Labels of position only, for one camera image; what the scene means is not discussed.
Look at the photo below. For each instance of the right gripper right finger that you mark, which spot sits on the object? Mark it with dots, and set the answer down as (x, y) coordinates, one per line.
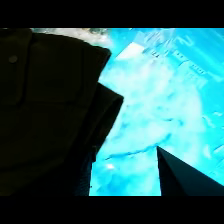
(180, 176)

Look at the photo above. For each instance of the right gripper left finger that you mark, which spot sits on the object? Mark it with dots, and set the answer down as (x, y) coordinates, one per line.
(85, 176)

